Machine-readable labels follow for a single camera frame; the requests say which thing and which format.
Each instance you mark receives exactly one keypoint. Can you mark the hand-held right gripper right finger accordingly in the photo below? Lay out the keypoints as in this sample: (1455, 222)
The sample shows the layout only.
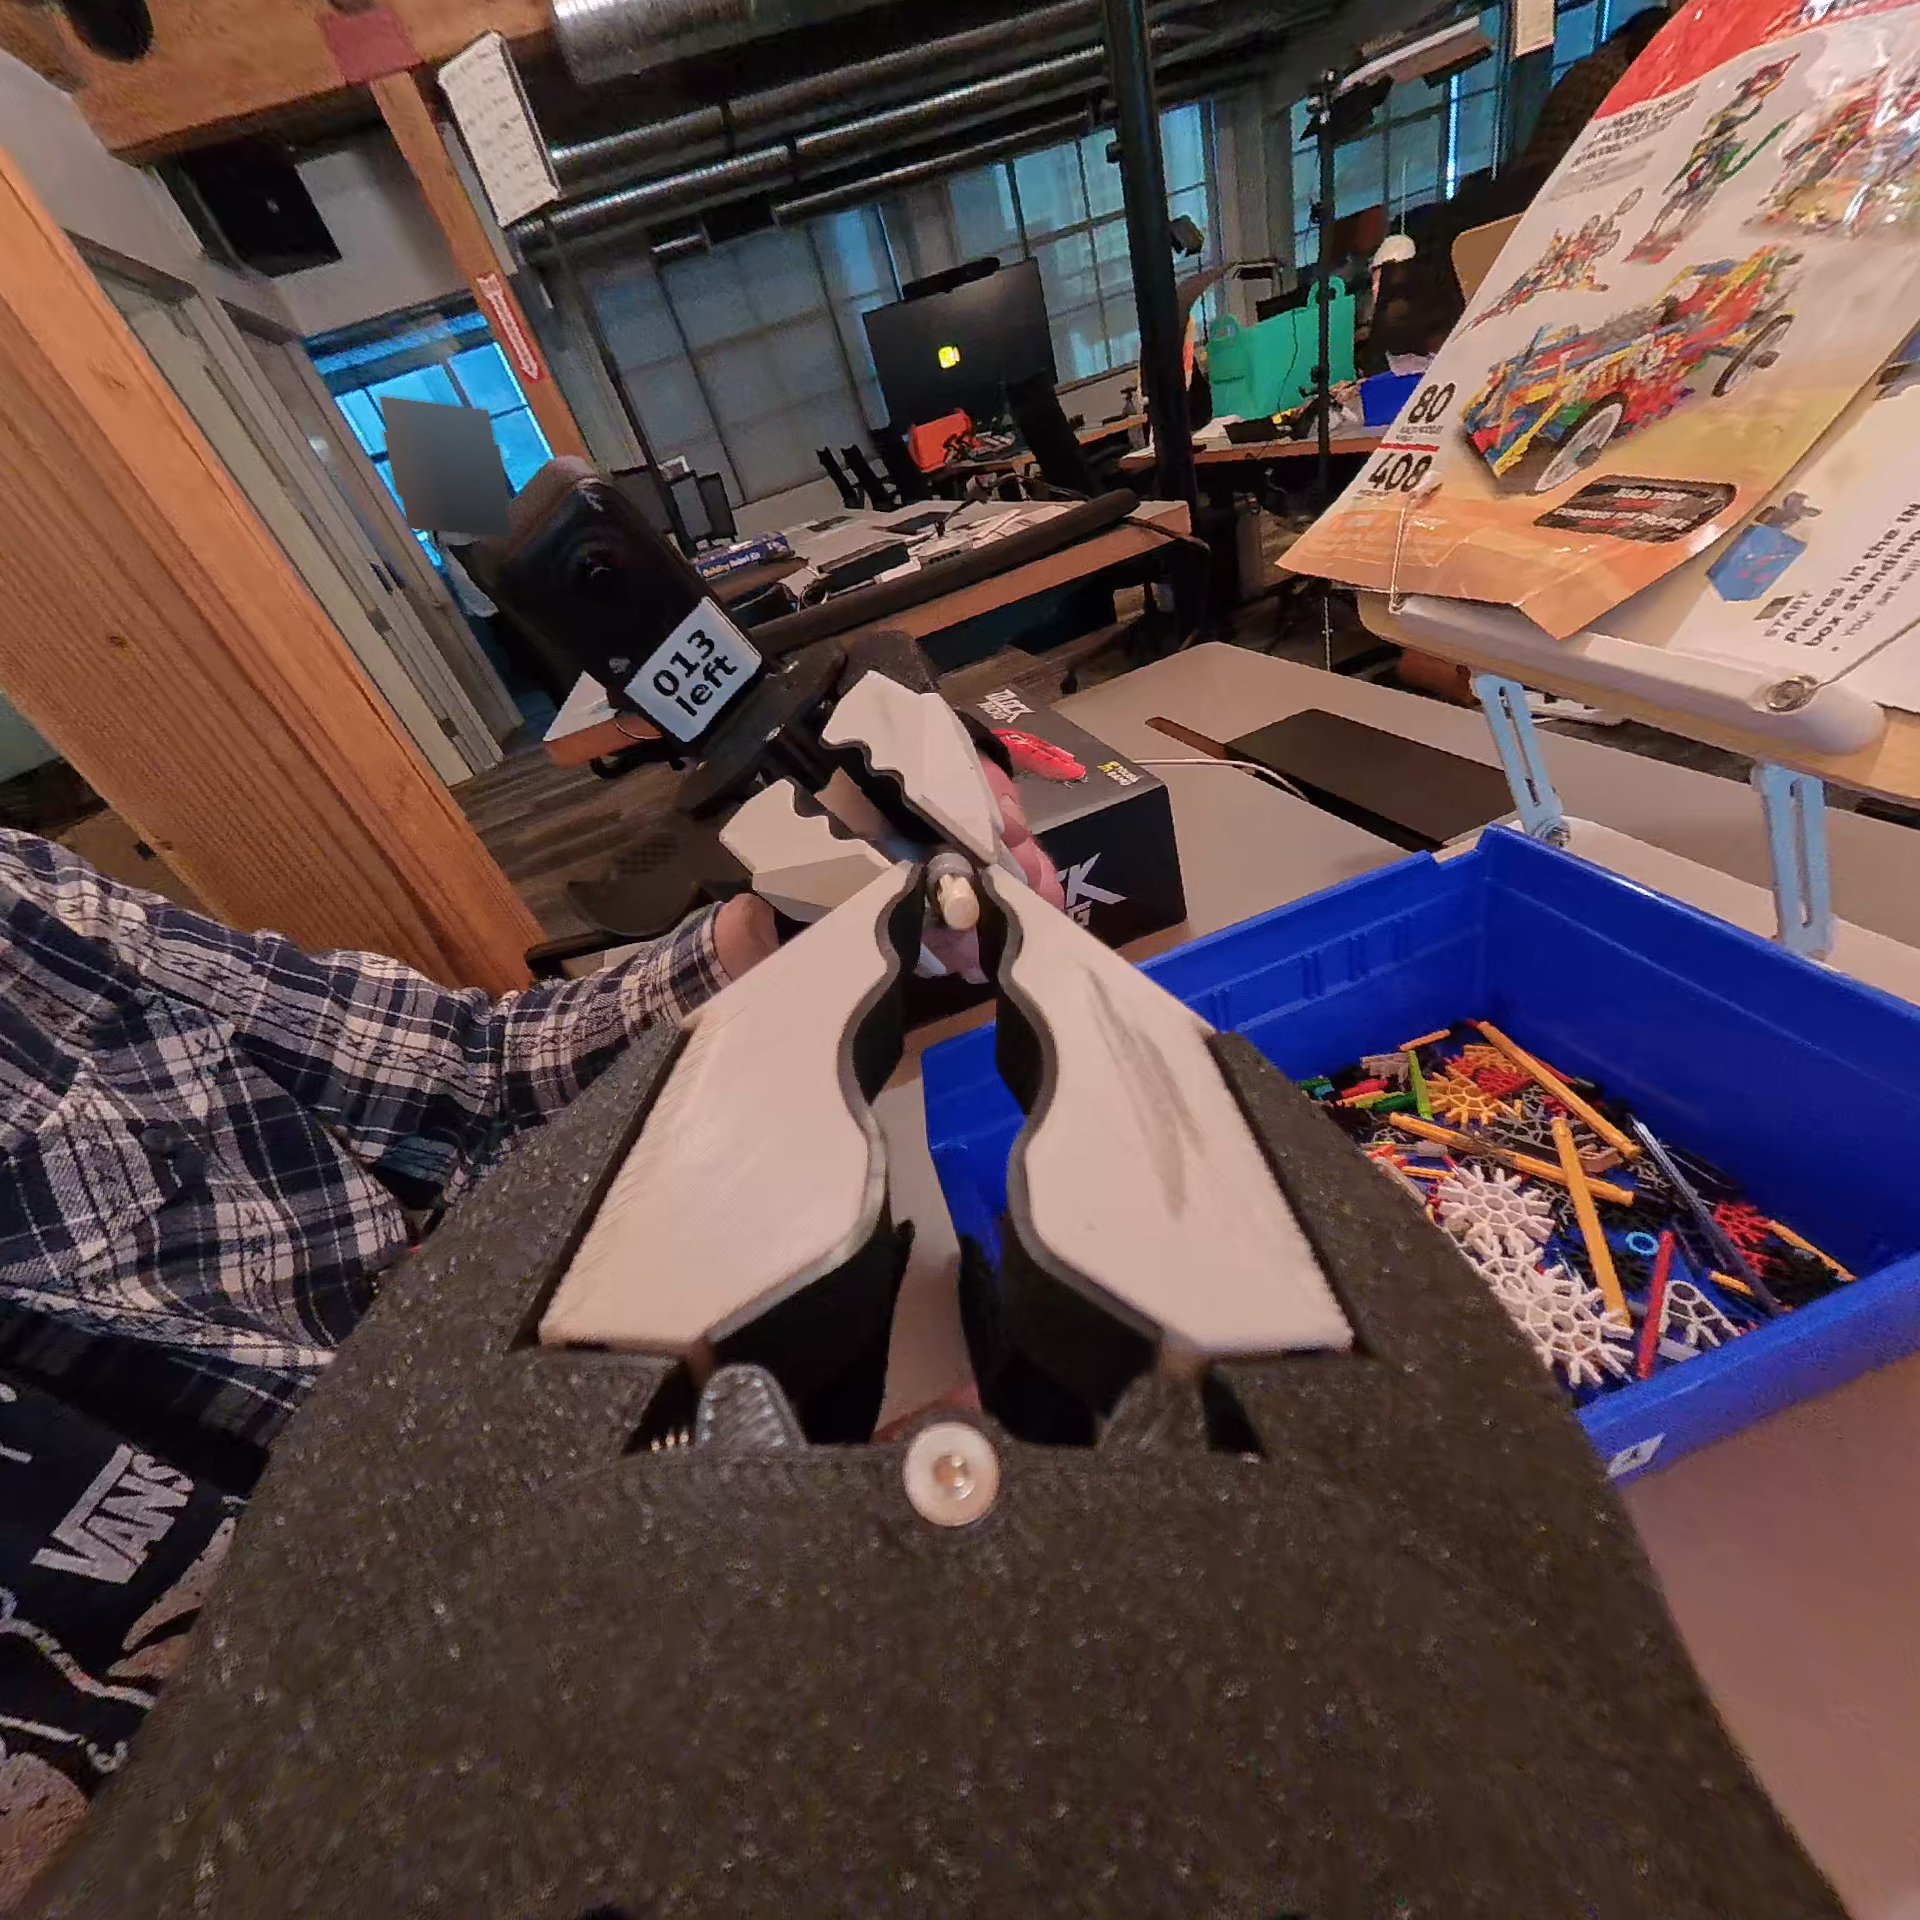
(1186, 1198)

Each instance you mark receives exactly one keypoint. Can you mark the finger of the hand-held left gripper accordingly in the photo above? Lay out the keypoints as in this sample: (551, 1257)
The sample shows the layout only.
(914, 752)
(803, 857)

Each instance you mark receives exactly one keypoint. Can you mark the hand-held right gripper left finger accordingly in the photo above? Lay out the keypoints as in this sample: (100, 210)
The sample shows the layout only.
(720, 1198)

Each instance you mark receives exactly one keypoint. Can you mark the white toy rod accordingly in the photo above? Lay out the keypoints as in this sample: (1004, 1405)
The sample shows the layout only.
(953, 895)

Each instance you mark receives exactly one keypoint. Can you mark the pile of colourful toy pieces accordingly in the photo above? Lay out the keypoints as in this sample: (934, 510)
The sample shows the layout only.
(1592, 1198)

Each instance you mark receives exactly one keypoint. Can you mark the blue plastic bin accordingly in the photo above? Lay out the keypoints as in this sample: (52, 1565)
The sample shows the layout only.
(1679, 991)

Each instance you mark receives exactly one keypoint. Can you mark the person's left forearm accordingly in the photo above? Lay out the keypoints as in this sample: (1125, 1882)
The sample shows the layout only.
(273, 1110)

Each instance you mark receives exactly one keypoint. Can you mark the person's left hand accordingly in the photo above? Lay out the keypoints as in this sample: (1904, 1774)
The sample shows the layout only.
(741, 938)

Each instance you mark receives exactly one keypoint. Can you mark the long wooden desk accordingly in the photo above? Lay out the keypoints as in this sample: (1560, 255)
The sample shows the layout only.
(961, 585)

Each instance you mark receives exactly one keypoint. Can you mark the black cardboard box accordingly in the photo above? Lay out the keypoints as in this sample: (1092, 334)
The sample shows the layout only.
(1095, 828)

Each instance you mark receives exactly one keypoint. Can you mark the orange wooden column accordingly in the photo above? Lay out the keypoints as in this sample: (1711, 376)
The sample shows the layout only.
(464, 273)

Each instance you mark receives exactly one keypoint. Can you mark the black computer monitor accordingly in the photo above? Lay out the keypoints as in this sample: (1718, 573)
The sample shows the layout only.
(961, 346)

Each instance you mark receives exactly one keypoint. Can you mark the black flat pad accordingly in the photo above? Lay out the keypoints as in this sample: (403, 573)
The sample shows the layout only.
(1351, 774)

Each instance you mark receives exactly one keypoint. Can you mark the black metal pole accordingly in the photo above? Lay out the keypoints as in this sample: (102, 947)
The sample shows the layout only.
(1146, 241)

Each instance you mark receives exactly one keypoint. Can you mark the small blue tray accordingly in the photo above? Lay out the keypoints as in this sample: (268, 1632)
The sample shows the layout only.
(1388, 397)

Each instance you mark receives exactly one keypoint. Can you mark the toy set packaging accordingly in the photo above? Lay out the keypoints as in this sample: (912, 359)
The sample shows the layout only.
(1622, 330)

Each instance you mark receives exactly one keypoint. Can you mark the building instruction sheet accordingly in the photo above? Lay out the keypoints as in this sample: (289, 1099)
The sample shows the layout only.
(1828, 573)

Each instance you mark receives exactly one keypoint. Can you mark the wooden post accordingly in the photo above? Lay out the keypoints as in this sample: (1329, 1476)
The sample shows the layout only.
(209, 603)

